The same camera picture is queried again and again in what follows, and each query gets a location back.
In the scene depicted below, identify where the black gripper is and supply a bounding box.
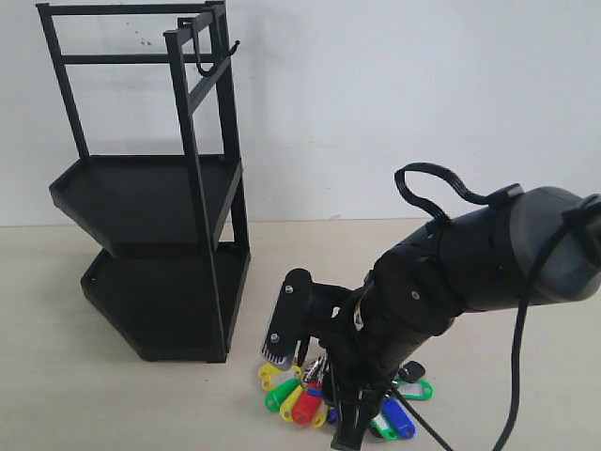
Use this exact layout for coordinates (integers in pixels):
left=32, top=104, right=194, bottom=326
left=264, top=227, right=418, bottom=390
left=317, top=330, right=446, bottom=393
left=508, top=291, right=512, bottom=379
left=261, top=268, right=423, bottom=450

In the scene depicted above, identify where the colourful key tag bunch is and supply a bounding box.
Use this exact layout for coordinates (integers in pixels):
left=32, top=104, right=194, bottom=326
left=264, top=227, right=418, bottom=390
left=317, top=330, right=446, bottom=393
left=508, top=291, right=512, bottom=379
left=257, top=354, right=434, bottom=442

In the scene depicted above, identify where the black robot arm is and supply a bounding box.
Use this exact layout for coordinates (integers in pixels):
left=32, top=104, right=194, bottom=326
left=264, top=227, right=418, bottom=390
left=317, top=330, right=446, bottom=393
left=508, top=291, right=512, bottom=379
left=261, top=187, right=600, bottom=450

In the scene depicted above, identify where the black two-tier shelf rack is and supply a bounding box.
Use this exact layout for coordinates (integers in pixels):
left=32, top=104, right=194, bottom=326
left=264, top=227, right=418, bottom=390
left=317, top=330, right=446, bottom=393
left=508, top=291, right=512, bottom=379
left=37, top=1, right=251, bottom=363

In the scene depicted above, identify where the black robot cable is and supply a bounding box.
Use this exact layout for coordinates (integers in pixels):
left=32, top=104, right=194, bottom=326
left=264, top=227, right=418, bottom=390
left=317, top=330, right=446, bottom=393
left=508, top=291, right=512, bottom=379
left=393, top=162, right=601, bottom=451

